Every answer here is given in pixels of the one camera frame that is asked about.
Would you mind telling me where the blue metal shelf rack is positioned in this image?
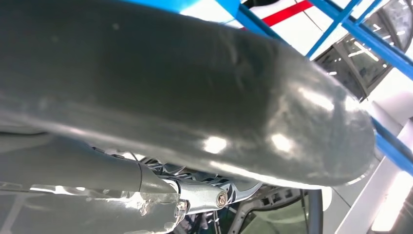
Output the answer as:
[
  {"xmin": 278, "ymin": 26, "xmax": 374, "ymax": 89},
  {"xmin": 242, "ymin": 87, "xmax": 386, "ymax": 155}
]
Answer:
[{"xmin": 122, "ymin": 0, "xmax": 413, "ymax": 176}]

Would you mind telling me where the red barrier belt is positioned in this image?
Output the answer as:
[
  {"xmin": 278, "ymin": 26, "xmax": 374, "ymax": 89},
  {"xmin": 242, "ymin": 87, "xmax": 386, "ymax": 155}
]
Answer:
[{"xmin": 242, "ymin": 0, "xmax": 315, "ymax": 31}]

